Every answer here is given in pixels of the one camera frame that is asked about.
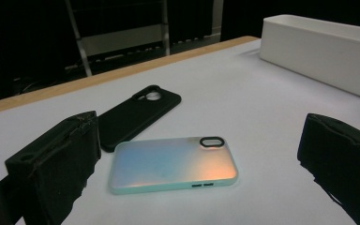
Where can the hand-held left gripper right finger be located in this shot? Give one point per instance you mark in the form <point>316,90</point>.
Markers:
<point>343,156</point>

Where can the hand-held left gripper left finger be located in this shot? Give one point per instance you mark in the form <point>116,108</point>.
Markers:
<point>53,162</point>

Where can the black phone case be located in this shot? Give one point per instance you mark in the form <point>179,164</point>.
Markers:
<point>137,115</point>

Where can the white plastic container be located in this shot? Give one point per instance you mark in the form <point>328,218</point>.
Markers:
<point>318,59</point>

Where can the iridescent phone case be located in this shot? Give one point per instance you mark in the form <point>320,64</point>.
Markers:
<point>168,162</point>

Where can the white table mat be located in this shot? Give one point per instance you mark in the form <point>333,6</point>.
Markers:
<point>231,93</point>

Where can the grey metal stand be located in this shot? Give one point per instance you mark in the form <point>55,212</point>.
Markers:
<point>122,39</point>

